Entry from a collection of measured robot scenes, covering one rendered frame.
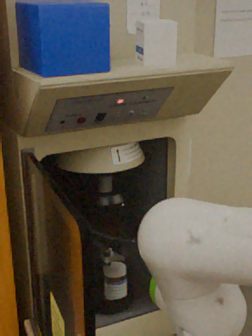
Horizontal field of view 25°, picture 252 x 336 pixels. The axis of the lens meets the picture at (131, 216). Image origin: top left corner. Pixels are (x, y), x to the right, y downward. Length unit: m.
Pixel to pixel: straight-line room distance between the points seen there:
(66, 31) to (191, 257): 0.33
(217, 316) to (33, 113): 0.37
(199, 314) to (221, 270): 0.11
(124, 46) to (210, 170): 0.79
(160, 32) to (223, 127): 0.80
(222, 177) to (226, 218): 1.03
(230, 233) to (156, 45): 0.34
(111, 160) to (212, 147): 0.68
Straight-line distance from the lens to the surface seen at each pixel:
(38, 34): 0.77
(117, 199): 1.03
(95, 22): 0.79
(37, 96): 0.79
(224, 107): 1.63
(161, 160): 1.07
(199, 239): 0.66
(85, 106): 0.84
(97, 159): 0.99
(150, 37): 0.87
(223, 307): 0.76
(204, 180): 1.65
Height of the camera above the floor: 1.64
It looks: 24 degrees down
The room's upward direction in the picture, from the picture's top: straight up
